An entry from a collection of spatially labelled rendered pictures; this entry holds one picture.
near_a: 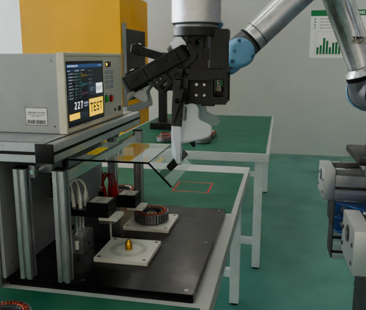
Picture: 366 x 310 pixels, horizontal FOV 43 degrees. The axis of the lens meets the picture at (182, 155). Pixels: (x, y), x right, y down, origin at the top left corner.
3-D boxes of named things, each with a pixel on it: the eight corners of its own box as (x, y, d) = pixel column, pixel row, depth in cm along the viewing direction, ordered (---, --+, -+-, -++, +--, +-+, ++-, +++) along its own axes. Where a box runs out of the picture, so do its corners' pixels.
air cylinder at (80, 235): (93, 244, 138) (93, 226, 137) (83, 254, 131) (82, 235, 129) (77, 243, 139) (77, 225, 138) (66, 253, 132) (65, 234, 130)
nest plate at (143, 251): (161, 244, 137) (161, 240, 137) (147, 266, 123) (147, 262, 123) (112, 240, 140) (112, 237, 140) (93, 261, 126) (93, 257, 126)
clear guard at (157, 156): (190, 165, 134) (190, 144, 133) (171, 187, 111) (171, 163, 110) (83, 160, 140) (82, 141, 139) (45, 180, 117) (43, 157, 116)
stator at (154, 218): (173, 216, 159) (172, 205, 158) (162, 227, 148) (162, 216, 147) (141, 213, 161) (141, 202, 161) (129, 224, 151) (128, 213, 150)
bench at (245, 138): (270, 190, 469) (274, 116, 453) (264, 272, 291) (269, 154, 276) (163, 184, 490) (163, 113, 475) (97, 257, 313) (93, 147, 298)
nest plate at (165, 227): (178, 217, 161) (178, 214, 160) (168, 233, 146) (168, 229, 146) (136, 214, 164) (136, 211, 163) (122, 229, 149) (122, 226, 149)
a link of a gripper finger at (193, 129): (208, 157, 66) (213, 99, 69) (167, 156, 67) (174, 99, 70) (210, 166, 68) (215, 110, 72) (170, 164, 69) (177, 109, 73)
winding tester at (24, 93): (123, 114, 161) (121, 53, 157) (67, 135, 119) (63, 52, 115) (19, 112, 169) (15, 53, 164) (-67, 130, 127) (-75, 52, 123)
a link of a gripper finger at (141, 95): (135, 112, 141) (155, 91, 139) (121, 98, 141) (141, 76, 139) (138, 111, 144) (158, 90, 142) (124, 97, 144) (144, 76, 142)
